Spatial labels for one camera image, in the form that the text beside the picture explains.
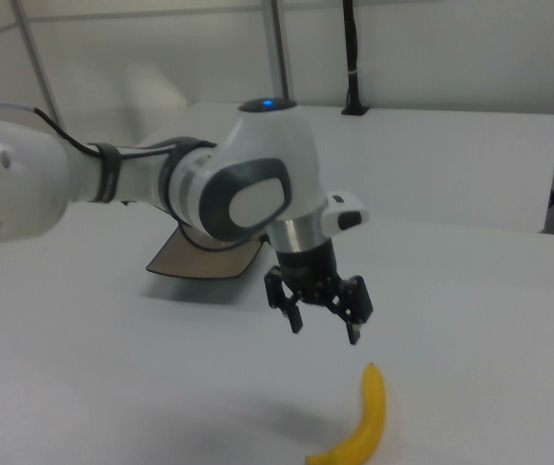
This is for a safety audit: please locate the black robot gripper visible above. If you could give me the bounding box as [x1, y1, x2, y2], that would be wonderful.
[263, 238, 375, 346]

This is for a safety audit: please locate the yellow banana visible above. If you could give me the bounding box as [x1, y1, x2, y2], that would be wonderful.
[304, 361, 387, 465]

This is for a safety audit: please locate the square brown ceramic plate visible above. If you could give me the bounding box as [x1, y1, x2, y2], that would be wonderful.
[145, 227, 266, 281]

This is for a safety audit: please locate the white rectangular side table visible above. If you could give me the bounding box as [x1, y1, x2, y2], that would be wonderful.
[134, 101, 554, 234]

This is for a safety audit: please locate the upright grey metal post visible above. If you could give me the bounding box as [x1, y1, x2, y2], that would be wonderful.
[262, 0, 293, 101]

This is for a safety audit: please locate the black strap around arm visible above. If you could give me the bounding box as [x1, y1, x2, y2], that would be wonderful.
[86, 141, 124, 204]

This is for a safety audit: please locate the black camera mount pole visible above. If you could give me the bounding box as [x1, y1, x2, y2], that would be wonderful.
[341, 0, 370, 117]

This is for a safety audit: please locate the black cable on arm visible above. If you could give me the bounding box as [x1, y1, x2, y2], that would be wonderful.
[0, 99, 266, 253]

